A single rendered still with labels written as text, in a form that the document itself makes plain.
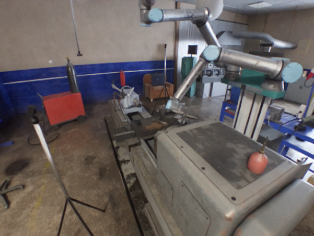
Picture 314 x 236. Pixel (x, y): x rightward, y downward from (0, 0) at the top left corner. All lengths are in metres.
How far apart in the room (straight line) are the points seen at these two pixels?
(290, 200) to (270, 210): 0.11
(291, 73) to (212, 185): 1.06
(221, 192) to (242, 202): 0.07
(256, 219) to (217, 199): 0.14
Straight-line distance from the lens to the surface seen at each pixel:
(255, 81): 1.86
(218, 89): 6.47
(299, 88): 7.64
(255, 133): 1.99
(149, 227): 1.53
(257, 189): 0.65
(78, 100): 4.19
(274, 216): 0.67
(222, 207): 0.58
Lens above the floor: 1.78
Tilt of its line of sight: 26 degrees down
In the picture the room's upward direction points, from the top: straight up
